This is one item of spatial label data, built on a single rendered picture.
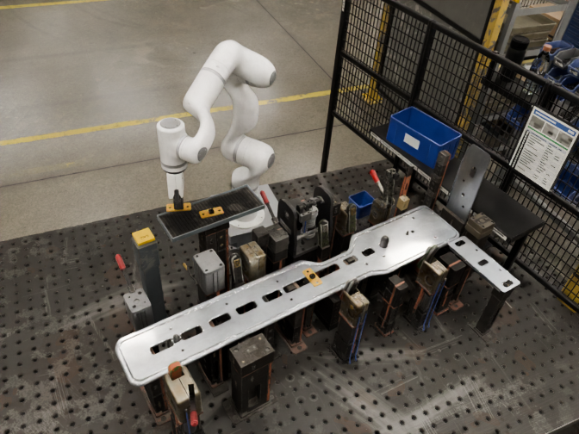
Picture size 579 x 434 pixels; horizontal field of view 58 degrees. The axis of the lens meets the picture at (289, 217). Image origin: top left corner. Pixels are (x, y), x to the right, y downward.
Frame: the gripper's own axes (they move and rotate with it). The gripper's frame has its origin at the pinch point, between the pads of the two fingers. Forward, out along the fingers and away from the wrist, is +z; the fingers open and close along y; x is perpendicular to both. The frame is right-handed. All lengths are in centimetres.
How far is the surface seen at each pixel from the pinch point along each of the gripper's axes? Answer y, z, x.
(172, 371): 56, 15, -3
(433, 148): -40, 11, 112
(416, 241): 4, 24, 91
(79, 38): -416, 124, -109
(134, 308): 30.1, 18.2, -15.3
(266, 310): 31.0, 24.1, 27.5
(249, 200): -8.3, 8.1, 25.5
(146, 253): 10.6, 13.4, -12.0
